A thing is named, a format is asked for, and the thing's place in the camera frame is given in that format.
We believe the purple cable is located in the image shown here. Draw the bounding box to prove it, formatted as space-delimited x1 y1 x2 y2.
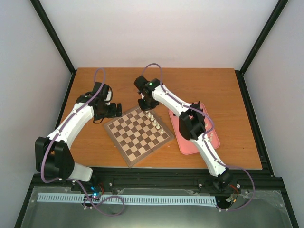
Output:
41 67 125 216
142 63 256 212

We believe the wooden folding chess board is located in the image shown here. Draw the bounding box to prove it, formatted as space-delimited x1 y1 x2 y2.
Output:
104 106 174 167

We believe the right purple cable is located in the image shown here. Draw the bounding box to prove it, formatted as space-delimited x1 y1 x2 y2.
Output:
142 63 256 212

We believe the light blue cable duct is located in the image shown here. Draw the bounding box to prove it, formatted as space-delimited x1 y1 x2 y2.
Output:
37 193 216 207

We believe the black aluminium frame rail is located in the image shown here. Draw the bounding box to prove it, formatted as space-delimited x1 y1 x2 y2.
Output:
30 167 283 193

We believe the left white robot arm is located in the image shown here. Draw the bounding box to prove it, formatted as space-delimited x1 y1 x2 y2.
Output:
35 82 122 191

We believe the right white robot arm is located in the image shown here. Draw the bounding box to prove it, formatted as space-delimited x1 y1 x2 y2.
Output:
134 76 232 188

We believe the pink rubber tray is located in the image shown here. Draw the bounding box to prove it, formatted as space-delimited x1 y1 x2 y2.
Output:
169 110 220 155

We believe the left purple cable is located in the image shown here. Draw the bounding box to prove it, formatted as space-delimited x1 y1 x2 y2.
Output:
41 67 125 216

